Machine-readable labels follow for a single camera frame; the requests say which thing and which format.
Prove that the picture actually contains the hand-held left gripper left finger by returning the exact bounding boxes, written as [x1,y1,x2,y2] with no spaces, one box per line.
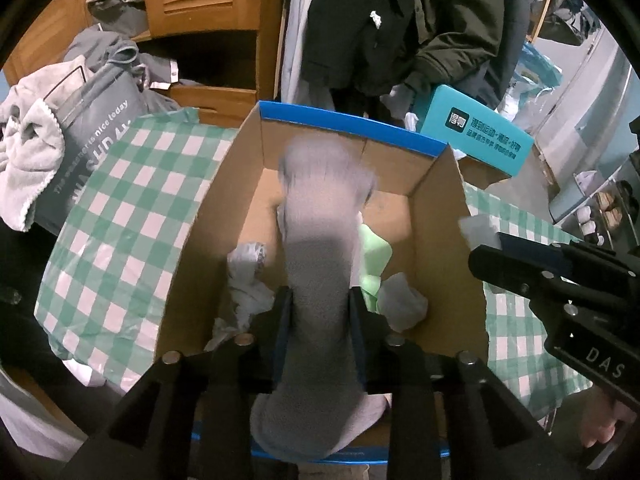
[57,285,293,480]

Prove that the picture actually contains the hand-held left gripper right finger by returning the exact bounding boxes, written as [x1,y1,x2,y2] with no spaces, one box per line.
[347,287,571,480]

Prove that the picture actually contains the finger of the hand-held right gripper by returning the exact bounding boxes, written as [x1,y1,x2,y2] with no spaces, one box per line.
[468,245,558,301]
[499,232,573,276]

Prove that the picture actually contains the small grey sock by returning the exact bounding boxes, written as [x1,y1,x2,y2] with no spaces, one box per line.
[377,272,430,333]

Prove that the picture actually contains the pale plastic bag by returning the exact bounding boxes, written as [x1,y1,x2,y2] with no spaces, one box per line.
[205,242,276,351]

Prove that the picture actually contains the grey fuzzy sock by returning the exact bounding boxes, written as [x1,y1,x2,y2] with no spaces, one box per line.
[250,135,391,463]

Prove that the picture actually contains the light green cloth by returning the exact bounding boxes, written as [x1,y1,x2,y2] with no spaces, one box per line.
[357,224,393,313]

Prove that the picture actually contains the cardboard box blue trim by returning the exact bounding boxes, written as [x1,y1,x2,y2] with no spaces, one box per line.
[152,100,491,461]

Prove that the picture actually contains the person's right hand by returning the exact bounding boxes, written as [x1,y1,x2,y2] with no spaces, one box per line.
[580,387,637,448]

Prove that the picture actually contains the light blue bin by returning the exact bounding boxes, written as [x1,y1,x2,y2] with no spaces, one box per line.
[547,170,601,223]

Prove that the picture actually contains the group of shoes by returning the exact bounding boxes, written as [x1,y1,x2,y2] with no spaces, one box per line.
[575,180,631,246]

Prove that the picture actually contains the grey shoe rack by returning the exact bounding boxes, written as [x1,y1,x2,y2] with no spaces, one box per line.
[570,170,640,261]

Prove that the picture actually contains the brown cardboard box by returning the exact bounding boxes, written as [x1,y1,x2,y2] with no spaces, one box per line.
[452,152,511,191]

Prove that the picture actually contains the teal cardboard box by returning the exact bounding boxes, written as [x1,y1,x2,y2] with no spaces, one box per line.
[419,84,535,178]

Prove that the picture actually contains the white door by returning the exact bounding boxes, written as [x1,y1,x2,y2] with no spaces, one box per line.
[540,25,636,196]

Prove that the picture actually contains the blue plastic bag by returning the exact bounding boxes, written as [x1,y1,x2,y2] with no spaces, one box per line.
[500,42,556,121]

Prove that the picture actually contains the green checkered tablecloth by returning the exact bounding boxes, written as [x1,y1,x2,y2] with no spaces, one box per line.
[34,107,593,421]

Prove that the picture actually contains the grey hanging clothes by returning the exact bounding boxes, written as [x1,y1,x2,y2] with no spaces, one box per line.
[542,0,606,46]

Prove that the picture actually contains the wooden rack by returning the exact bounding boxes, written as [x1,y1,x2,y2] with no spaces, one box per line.
[522,0,558,46]

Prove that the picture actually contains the grey printed bag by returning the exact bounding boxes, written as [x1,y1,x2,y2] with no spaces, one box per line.
[32,65,151,236]

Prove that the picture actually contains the black hanging jacket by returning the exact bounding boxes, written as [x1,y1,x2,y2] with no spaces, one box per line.
[300,0,426,96]

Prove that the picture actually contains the white towel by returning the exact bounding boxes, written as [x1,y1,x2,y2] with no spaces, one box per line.
[0,55,88,233]

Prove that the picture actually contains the grey hoodie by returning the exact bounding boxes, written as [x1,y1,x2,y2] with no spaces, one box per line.
[62,27,181,116]

